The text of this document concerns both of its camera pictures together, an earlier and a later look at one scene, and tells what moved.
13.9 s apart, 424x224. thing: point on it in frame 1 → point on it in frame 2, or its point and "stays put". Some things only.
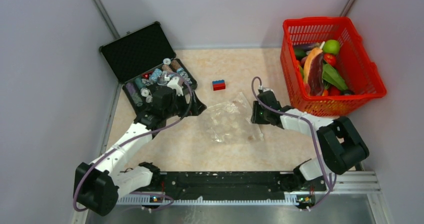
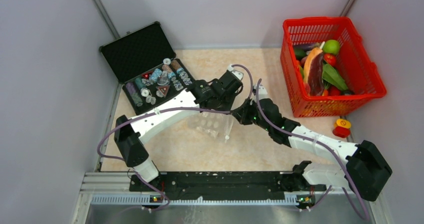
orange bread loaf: x=313 y=71 stays put
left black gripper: x=195 y=108 → x=228 y=108
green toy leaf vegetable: x=330 y=77 stays put
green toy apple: x=331 y=46 stays put
